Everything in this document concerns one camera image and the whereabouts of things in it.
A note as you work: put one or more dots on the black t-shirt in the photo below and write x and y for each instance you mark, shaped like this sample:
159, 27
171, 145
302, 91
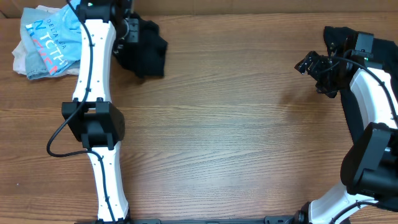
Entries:
147, 57

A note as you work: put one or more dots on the light blue printed t-shirt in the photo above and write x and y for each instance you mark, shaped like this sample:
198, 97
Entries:
57, 39

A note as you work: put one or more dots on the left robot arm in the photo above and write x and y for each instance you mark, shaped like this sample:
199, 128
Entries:
93, 119

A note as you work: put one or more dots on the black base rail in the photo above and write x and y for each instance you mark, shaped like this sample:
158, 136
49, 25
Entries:
266, 220

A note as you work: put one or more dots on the grey-blue folded garment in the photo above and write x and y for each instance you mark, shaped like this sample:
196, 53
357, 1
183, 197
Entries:
32, 59

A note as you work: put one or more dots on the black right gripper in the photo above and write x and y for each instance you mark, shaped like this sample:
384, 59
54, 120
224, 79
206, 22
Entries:
315, 66

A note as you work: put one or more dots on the black clothes pile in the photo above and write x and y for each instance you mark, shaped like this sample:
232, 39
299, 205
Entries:
384, 50

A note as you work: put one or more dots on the pale pink folded garment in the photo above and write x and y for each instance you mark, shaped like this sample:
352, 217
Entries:
18, 59

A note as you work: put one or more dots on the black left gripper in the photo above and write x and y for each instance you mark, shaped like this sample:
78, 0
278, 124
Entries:
132, 30

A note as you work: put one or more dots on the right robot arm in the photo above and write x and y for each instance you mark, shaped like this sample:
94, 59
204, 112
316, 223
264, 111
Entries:
362, 70

